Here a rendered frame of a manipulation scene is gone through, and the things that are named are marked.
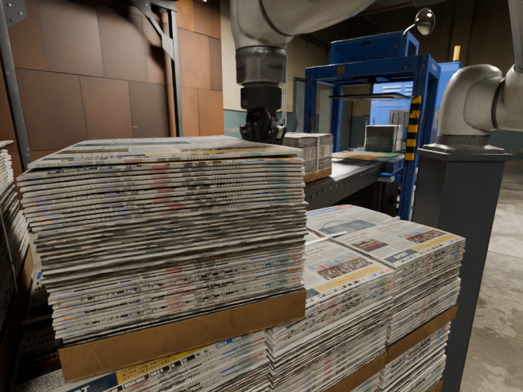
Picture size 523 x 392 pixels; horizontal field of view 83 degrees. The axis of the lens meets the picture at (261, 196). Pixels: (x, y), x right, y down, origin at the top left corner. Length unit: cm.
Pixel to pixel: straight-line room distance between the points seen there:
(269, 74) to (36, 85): 354
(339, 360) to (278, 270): 27
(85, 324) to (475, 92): 113
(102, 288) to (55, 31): 386
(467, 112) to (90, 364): 113
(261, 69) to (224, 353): 43
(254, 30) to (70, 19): 375
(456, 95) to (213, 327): 103
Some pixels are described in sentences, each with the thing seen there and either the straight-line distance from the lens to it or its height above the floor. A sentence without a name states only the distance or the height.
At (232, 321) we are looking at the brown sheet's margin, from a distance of 40.
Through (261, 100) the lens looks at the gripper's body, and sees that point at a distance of 53.
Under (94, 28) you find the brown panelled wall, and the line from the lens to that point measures 431.
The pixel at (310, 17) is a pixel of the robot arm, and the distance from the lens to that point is 45.
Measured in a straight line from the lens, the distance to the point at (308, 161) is 147.
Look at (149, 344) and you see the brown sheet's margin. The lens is 39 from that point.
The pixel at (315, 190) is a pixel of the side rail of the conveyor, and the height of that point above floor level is 79.
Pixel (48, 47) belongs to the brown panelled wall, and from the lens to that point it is 405.
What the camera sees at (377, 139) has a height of 92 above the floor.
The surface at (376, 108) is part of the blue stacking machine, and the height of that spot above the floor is 129.
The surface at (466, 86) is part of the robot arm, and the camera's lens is 118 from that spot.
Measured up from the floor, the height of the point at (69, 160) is 107.
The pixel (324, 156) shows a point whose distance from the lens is 163.
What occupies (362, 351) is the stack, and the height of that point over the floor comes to 68.
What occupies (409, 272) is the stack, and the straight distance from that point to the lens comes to 70.
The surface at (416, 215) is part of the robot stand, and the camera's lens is 131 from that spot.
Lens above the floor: 110
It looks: 14 degrees down
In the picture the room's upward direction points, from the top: straight up
